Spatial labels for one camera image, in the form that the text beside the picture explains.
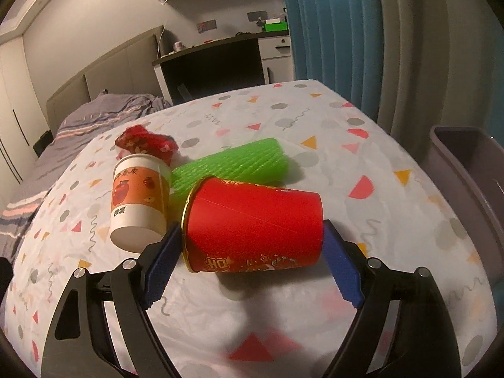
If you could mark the white drawer cabinet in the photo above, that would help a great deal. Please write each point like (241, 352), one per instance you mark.
(275, 63)

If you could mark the white wardrobe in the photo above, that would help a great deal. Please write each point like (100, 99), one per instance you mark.
(15, 106)

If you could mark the grey pillow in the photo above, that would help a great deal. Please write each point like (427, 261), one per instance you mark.
(118, 104)

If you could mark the black nightstand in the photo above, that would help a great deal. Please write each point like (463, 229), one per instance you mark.
(43, 143)

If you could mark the green and white box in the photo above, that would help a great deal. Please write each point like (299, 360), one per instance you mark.
(275, 26)

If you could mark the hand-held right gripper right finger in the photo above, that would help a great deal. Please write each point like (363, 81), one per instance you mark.
(342, 267)

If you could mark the crumpled red patterned wrapper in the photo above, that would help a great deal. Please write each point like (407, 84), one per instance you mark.
(145, 141)

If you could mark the blue curtain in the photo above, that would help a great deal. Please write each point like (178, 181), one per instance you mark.
(327, 27)

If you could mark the red paper cup gold rim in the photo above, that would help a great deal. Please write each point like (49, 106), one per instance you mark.
(252, 224)

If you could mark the grey plastic trash bin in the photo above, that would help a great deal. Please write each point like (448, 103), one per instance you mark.
(464, 157)

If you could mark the grey wall socket plate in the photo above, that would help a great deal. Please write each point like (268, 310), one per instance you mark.
(256, 16)
(206, 26)

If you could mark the green foam net sleeve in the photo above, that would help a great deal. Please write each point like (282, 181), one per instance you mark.
(236, 161)

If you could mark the grey padded bed headboard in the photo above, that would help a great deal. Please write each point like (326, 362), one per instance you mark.
(118, 67)

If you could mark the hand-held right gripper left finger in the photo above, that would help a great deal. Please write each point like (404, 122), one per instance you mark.
(161, 267)

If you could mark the small white cup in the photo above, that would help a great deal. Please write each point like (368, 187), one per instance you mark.
(178, 46)

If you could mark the dark topped desk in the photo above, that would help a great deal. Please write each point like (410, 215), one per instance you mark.
(204, 67)

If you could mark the orange and white paper cup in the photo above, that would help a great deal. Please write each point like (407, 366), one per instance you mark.
(138, 201)

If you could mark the grey curtain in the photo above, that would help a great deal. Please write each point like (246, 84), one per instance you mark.
(433, 47)

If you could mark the white patterned tablecloth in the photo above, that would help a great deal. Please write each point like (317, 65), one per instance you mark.
(354, 145)

